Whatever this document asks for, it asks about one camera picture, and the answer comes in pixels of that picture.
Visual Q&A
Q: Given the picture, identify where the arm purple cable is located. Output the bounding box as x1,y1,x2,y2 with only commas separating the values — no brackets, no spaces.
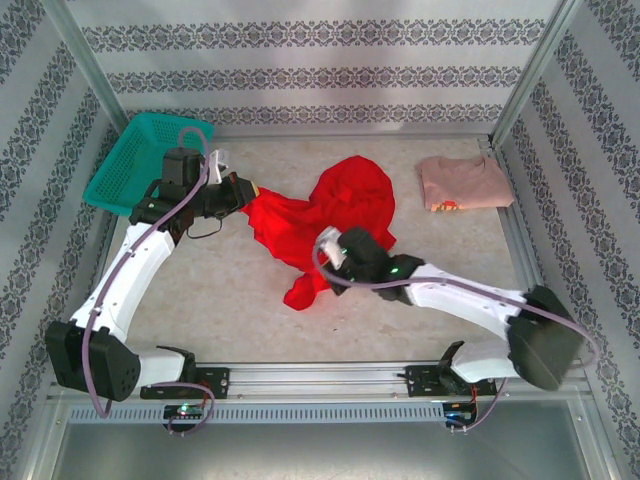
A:
81,126,217,437
312,239,600,434

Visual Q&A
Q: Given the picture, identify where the aluminium frame post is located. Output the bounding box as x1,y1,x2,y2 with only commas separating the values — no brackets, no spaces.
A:
488,0,587,147
39,0,132,134

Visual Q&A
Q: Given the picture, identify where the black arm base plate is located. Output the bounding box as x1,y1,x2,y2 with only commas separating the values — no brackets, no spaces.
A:
139,367,231,400
404,364,499,399

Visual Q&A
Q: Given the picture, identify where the left gripper thin black cable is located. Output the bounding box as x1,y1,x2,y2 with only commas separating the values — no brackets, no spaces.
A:
184,218,225,241

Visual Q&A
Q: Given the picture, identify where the folded pink t-shirt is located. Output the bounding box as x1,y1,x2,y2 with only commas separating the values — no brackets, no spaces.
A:
416,155,517,214

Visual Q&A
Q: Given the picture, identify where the red bear print t-shirt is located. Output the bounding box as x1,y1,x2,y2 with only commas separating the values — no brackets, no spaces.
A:
239,155,399,312

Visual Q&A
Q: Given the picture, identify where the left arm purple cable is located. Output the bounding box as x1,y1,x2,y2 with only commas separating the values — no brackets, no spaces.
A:
81,126,217,437

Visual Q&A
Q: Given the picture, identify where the aluminium back beam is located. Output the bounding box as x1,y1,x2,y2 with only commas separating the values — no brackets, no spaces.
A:
212,130,494,144

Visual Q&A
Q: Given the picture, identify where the small circuit board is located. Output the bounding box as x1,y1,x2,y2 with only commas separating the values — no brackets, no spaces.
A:
164,403,206,420
442,401,479,427

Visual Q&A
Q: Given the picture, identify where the aluminium side rail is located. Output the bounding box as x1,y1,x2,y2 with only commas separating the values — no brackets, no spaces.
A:
492,142,569,361
69,212,121,364

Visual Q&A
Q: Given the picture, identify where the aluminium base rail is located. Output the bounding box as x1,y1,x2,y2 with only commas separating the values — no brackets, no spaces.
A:
47,360,587,401

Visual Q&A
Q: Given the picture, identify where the grey slotted cable duct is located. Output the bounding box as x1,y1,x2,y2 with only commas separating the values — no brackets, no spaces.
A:
67,402,476,426

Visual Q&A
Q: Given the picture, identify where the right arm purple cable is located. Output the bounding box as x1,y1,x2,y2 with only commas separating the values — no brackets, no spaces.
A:
312,239,600,434

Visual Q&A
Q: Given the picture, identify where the teal plastic basket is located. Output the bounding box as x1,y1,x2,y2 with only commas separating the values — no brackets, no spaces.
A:
82,111,217,227

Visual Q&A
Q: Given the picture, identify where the grey metal panel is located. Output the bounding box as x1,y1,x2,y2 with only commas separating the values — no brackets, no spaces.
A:
49,424,606,480

